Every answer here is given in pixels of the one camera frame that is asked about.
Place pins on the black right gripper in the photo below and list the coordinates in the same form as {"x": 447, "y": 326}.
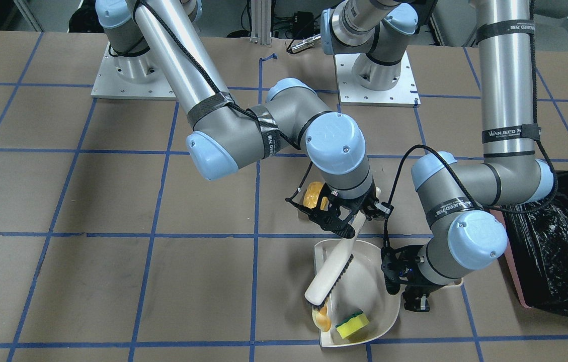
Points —
{"x": 373, "y": 207}

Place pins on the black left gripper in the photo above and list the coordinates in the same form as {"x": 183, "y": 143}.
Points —
{"x": 413, "y": 286}

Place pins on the yellow green sponge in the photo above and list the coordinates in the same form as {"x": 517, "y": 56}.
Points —
{"x": 352, "y": 324}

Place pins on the beige hand brush black bristles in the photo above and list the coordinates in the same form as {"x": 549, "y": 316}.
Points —
{"x": 333, "y": 267}

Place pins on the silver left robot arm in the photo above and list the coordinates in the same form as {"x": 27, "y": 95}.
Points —
{"x": 455, "y": 198}

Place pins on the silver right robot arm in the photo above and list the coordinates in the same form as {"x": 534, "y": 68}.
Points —
{"x": 226, "y": 137}

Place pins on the bin with black bag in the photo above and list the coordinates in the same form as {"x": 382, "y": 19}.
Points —
{"x": 537, "y": 255}

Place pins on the yellow toy potato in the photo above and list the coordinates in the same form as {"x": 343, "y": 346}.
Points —
{"x": 311, "y": 197}

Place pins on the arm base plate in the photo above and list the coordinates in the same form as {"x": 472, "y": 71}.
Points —
{"x": 131, "y": 78}
{"x": 361, "y": 82}

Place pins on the aluminium frame post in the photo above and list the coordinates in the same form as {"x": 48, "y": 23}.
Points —
{"x": 261, "y": 22}

